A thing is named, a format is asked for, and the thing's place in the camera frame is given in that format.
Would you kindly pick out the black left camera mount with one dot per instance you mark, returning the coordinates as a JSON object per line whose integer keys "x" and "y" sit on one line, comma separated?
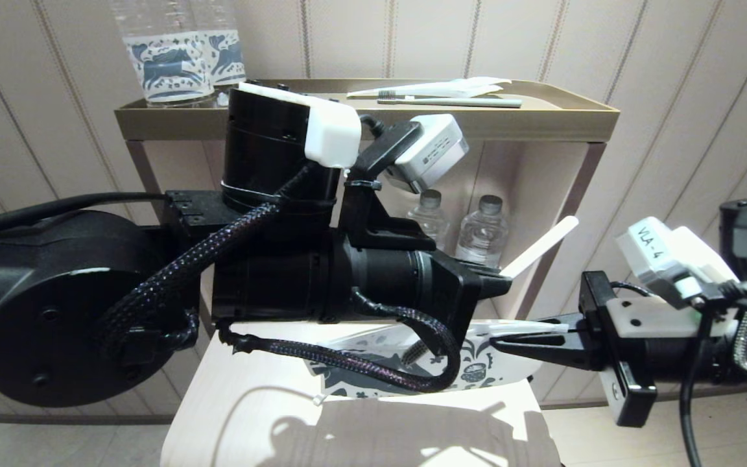
{"x": 373, "y": 214}

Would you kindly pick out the grey toothbrush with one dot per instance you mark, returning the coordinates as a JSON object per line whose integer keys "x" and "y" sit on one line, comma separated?
{"x": 471, "y": 102}

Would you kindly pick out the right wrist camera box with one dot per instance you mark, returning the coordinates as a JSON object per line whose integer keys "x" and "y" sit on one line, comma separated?
{"x": 659, "y": 256}

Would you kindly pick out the white toothbrush black bristles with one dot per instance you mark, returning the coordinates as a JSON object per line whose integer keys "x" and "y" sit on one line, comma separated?
{"x": 542, "y": 246}

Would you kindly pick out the large blue-label water bottle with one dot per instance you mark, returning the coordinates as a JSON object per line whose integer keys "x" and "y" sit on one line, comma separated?
{"x": 166, "y": 68}
{"x": 227, "y": 55}

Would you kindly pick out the small clear water bottle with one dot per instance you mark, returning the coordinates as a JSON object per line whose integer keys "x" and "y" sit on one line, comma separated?
{"x": 435, "y": 217}
{"x": 482, "y": 237}

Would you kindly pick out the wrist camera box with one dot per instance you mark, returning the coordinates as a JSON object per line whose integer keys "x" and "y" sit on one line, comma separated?
{"x": 432, "y": 155}
{"x": 659, "y": 256}

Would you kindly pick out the beige open shelf cabinet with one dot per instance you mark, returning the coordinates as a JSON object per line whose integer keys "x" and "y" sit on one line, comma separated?
{"x": 542, "y": 188}

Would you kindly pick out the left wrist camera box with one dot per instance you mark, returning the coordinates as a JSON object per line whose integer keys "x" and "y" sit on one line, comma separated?
{"x": 432, "y": 155}

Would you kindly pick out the white paper wrapper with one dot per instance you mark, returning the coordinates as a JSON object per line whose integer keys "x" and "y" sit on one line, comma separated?
{"x": 451, "y": 89}

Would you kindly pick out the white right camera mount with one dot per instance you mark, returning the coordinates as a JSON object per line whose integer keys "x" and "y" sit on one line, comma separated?
{"x": 652, "y": 318}

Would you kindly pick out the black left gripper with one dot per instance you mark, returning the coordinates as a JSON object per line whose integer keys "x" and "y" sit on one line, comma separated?
{"x": 451, "y": 292}

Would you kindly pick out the white blue horse-print bag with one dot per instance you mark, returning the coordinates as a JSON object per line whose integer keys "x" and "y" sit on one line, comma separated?
{"x": 503, "y": 370}

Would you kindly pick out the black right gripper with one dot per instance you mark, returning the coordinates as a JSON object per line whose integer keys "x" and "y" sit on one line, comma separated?
{"x": 633, "y": 395}

